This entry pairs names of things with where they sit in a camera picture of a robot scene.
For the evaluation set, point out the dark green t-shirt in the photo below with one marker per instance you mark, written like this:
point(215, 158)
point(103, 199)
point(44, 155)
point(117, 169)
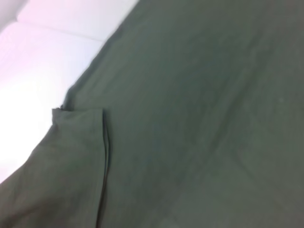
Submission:
point(190, 118)

